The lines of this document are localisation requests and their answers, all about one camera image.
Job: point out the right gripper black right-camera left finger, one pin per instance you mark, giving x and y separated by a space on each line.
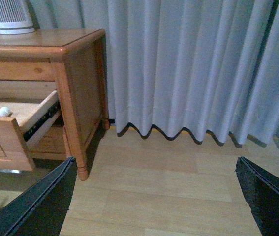
41 209

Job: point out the white power strip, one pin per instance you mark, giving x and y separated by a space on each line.
11 171

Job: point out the wooden drawer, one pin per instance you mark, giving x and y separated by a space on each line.
51 146
31 118

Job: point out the white cylindrical air purifier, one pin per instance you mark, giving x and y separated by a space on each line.
15 18

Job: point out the white medicine bottle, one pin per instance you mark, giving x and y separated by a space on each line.
5 112

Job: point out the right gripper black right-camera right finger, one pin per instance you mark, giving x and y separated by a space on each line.
260 189

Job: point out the wooden nightstand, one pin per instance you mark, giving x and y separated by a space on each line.
69 61

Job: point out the grey curtain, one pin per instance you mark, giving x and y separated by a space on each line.
203 65

